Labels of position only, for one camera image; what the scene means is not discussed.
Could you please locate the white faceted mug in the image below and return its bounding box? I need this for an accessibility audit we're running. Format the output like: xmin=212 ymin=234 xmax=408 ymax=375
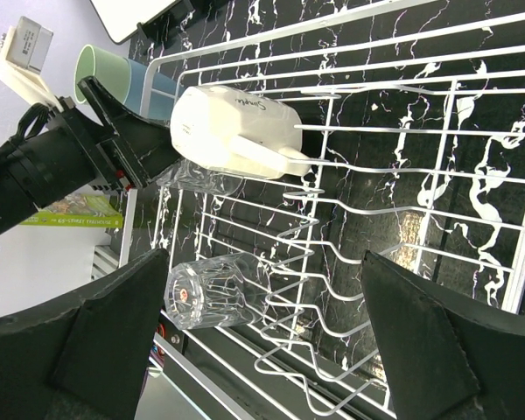
xmin=170 ymin=85 xmax=312 ymax=179

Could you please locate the blue plastic cup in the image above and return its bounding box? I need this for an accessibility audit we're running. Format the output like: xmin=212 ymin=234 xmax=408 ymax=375
xmin=124 ymin=59 xmax=180 ymax=128

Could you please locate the white dry-erase board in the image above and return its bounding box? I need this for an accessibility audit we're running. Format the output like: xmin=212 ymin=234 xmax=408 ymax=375
xmin=90 ymin=0 xmax=193 ymax=45

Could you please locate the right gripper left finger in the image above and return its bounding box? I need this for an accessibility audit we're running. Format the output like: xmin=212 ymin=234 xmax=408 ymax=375
xmin=0 ymin=248 xmax=169 ymax=419

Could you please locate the green box with wood top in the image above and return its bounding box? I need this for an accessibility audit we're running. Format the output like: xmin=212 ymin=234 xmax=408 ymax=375
xmin=22 ymin=193 xmax=123 ymax=228

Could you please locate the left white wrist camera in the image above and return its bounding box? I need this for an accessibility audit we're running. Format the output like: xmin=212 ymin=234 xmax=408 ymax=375
xmin=0 ymin=16 xmax=63 ymax=111

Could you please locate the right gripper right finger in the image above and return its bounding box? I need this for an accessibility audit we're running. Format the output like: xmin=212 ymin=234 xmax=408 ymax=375
xmin=361 ymin=251 xmax=525 ymax=419

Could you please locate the clear glass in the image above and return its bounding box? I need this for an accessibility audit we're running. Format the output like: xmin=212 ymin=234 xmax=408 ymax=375
xmin=164 ymin=252 xmax=270 ymax=331
xmin=156 ymin=158 xmax=243 ymax=196

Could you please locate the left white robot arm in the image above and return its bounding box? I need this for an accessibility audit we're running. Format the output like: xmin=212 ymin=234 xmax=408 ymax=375
xmin=0 ymin=76 xmax=181 ymax=235

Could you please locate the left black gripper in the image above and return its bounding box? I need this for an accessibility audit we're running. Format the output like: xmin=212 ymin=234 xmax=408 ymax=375
xmin=34 ymin=76 xmax=182 ymax=193

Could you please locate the green plastic cup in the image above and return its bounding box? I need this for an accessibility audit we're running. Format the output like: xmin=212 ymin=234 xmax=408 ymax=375
xmin=74 ymin=45 xmax=130 ymax=104

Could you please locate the white wire dish rack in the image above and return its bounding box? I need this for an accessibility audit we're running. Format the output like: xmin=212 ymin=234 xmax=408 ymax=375
xmin=122 ymin=1 xmax=525 ymax=419

